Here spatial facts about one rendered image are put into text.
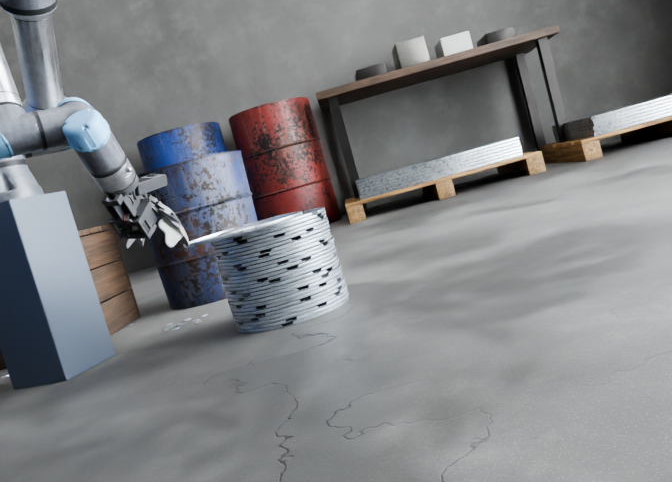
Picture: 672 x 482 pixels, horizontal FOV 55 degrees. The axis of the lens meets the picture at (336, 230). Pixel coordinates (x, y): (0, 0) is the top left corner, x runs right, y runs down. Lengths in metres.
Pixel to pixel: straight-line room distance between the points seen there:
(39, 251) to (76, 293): 0.15
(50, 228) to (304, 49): 3.51
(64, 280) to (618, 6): 4.55
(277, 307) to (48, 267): 0.58
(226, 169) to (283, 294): 0.86
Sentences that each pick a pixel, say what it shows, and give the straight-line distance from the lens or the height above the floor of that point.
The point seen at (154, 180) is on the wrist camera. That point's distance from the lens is 1.40.
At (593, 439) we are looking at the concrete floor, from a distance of 0.67.
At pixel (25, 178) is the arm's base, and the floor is 0.50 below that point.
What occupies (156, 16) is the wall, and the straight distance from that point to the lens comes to 5.23.
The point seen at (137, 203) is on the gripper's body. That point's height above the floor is 0.35.
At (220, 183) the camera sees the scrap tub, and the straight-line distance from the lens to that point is 2.21.
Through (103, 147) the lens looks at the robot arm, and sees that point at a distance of 1.26.
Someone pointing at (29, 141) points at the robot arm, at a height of 0.51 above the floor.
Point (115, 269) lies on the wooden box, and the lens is 2.33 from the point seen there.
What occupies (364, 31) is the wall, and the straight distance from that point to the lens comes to 5.01.
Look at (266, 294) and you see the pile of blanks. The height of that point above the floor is 0.08.
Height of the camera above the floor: 0.30
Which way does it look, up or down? 5 degrees down
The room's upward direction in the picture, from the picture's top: 15 degrees counter-clockwise
